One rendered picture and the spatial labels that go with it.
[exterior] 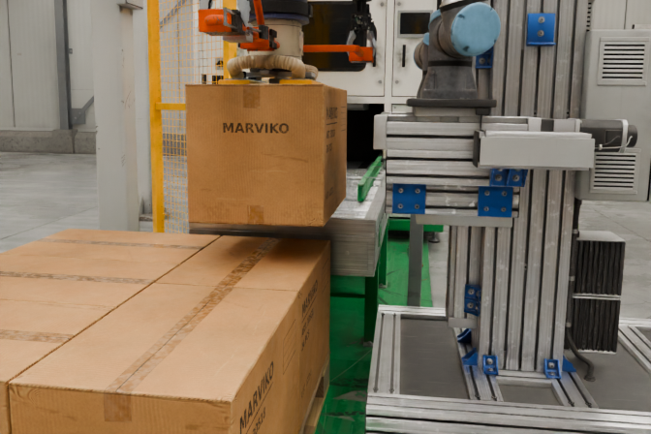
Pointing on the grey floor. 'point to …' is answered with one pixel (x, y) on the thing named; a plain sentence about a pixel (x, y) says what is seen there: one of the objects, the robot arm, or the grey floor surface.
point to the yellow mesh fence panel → (169, 76)
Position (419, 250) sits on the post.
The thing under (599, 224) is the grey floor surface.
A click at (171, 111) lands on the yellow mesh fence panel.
